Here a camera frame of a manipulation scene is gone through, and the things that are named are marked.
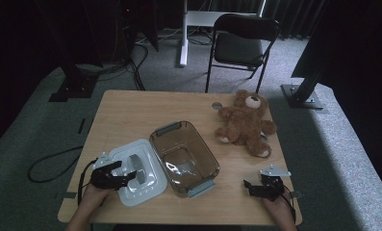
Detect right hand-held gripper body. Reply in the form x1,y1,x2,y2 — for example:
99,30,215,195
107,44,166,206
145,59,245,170
254,164,293,199

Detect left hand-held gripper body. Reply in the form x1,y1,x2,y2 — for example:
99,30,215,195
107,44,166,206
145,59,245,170
89,152,124,192

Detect pale blue box lid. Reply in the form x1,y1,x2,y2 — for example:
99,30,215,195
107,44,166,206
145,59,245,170
109,138,169,208

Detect brown teddy bear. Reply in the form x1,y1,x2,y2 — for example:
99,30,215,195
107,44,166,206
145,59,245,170
214,89,278,159

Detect transparent brown storage box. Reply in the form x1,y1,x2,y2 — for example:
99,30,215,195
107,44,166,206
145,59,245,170
148,120,221,199

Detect person's left hand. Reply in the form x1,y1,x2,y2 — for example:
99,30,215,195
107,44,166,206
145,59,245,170
78,183,115,211

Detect person's right hand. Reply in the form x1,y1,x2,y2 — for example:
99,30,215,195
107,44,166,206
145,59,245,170
262,193,292,224

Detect black tape strip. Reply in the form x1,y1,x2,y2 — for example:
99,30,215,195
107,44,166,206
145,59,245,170
77,117,87,135

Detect black metal stand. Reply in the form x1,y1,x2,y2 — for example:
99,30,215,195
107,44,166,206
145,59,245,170
34,0,100,103
280,47,332,111

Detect black folding chair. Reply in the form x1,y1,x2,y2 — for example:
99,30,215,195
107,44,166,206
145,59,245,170
205,13,281,95

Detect left hand-held gripper cable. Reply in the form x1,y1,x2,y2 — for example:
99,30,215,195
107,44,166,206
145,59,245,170
77,158,99,207

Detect hand-held gripper cable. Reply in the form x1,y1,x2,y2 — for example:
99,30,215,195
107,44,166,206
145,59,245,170
282,186,298,225
77,158,99,207

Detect right hand-held gripper cable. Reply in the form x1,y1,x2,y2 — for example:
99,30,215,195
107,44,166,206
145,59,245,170
282,186,298,225

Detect black floor cable loop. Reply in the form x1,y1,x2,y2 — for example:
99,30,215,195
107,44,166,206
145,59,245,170
27,145,85,184

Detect black cable bundle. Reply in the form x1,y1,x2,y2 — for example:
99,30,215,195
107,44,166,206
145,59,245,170
115,6,150,91

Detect white desk frame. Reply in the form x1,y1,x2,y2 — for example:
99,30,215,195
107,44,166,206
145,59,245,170
178,0,267,67

